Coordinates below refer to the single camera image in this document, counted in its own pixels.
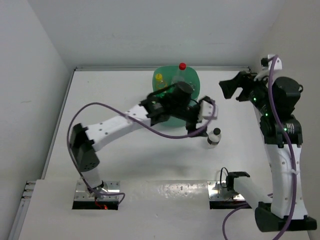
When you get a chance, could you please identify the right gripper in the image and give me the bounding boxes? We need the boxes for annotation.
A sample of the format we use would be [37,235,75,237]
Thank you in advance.
[219,70,273,115]

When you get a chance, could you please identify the black cap small bottle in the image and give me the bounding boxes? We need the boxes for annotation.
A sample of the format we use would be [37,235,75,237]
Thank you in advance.
[207,127,222,149]

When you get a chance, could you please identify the red cap red label bottle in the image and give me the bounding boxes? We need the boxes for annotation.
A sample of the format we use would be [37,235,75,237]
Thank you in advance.
[171,62,187,85]

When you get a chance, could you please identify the yellow cap orange label bottle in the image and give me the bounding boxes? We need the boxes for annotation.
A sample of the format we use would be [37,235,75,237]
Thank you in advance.
[154,73,168,91]

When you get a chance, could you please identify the black label clear bottle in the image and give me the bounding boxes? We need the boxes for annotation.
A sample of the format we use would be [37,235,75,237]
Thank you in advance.
[188,81,197,93]

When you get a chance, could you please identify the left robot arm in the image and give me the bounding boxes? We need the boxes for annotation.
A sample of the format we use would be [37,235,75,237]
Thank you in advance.
[66,81,216,196]

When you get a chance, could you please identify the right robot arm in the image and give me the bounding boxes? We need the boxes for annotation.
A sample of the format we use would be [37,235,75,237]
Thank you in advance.
[219,71,317,232]

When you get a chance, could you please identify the green plastic bin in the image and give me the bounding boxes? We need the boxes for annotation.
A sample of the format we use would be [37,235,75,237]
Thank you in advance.
[151,65,201,128]

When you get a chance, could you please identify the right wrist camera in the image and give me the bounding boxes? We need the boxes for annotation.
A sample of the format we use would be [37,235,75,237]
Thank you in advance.
[254,54,283,82]

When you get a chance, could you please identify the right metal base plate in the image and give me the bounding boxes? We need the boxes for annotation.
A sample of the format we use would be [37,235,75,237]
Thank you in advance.
[207,180,245,202]

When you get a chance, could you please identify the metal base plate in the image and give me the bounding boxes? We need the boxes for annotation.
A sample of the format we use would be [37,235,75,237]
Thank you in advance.
[207,180,245,202]
[74,180,120,202]

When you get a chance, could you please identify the red wire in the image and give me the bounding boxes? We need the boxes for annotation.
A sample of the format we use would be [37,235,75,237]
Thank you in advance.
[94,198,109,210]

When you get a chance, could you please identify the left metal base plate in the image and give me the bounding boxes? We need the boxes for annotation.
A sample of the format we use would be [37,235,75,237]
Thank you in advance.
[74,180,120,202]

